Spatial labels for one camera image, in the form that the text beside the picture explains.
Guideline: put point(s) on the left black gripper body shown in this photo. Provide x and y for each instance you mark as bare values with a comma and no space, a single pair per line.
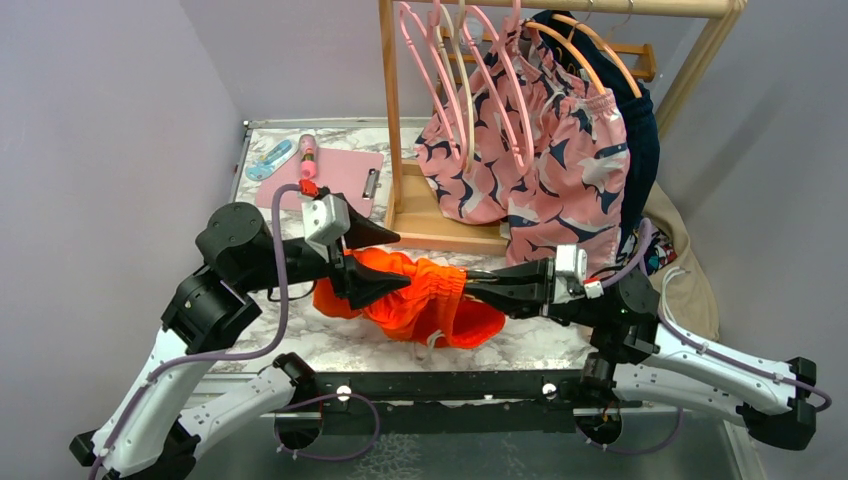
302,263

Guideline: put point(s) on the wooden clothes rack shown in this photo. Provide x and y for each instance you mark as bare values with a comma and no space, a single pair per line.
412,210

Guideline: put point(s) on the cream hanger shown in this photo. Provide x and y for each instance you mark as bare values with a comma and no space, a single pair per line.
454,30

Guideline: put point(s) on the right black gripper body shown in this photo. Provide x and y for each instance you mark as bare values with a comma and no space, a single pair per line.
579,312

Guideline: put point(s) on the orange shorts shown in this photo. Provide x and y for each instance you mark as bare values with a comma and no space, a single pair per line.
432,310

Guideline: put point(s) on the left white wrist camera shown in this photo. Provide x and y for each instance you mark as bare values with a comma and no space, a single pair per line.
325,215

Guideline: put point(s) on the pink tube bottle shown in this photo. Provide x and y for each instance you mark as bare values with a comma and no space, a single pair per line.
308,150

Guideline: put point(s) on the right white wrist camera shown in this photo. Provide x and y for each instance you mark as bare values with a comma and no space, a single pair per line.
569,276

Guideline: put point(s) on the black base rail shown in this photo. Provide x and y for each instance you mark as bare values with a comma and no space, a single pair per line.
440,402

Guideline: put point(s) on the pink hanger holding shorts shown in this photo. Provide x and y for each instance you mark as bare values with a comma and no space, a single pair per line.
512,107

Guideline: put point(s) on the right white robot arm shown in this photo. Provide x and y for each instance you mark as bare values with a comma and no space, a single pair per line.
640,355

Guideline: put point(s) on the orange wooden hanger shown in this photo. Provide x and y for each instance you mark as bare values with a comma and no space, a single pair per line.
598,54

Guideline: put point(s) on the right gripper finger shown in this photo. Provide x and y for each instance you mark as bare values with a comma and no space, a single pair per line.
536,271
515,301

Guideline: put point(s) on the navy blue garment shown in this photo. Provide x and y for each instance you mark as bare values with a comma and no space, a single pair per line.
644,145

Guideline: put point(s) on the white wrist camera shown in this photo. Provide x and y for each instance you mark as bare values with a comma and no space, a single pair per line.
569,276
325,215

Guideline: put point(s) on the pink shark print shorts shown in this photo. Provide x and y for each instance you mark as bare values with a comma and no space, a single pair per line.
572,193

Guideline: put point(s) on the beige garment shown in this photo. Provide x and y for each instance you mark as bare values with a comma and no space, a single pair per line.
687,297

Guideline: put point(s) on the colourful print garment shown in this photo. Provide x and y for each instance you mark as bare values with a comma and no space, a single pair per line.
657,250

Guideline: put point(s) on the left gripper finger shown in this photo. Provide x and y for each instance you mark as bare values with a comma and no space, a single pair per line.
361,232
361,285

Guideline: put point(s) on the pink clipboard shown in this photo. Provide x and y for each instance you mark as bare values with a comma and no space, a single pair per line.
351,173

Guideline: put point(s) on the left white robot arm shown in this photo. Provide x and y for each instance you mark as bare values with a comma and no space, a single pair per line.
153,434

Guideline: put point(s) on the light blue package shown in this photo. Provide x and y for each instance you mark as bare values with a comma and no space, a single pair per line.
268,163

